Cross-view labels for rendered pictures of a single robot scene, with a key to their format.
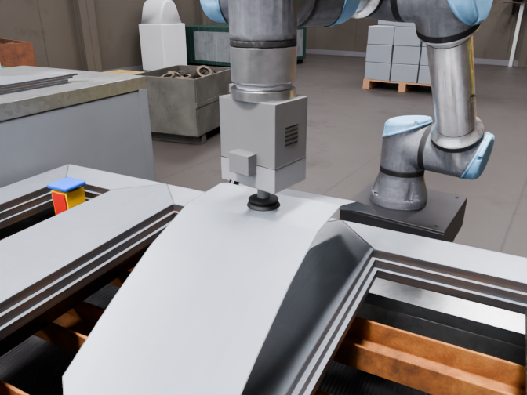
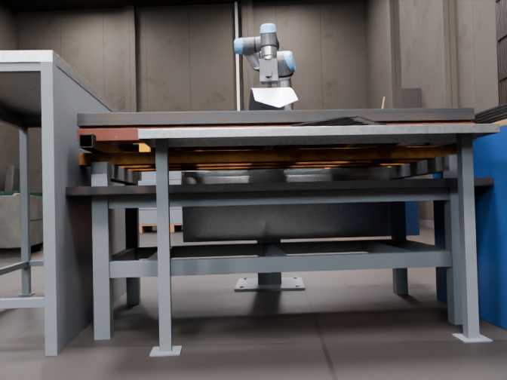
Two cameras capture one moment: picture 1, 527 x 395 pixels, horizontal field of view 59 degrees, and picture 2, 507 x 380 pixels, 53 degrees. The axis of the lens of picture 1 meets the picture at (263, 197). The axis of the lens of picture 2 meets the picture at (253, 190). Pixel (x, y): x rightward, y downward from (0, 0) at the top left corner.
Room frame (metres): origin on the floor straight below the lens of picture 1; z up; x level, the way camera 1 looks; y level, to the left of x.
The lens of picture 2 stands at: (-1.45, 1.29, 0.51)
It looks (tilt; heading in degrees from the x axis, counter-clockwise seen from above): 1 degrees up; 329
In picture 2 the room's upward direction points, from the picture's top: 1 degrees counter-clockwise
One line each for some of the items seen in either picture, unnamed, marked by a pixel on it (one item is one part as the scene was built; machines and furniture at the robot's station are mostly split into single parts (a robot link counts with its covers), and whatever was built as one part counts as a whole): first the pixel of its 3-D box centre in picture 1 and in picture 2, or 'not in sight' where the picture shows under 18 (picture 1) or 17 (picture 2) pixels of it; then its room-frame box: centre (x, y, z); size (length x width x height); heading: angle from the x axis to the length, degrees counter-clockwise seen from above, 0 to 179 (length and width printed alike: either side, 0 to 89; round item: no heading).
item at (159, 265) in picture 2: not in sight; (277, 228); (0.41, 0.07, 0.39); 1.46 x 0.97 x 0.78; 63
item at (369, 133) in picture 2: not in sight; (315, 136); (-0.02, 0.18, 0.74); 1.20 x 0.26 x 0.03; 63
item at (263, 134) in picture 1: (255, 135); (268, 69); (0.54, 0.01, 1.12); 0.10 x 0.09 x 0.16; 141
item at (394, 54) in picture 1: (413, 48); (174, 198); (7.64, -2.38, 0.61); 1.28 x 0.82 x 1.22; 58
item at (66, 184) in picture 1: (67, 186); not in sight; (1.00, 0.46, 0.88); 0.06 x 0.06 x 0.02; 63
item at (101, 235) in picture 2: not in sight; (102, 249); (0.55, 0.79, 0.34); 0.06 x 0.06 x 0.68; 63
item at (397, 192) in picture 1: (400, 183); not in sight; (1.17, -0.37, 0.82); 0.15 x 0.15 x 0.10
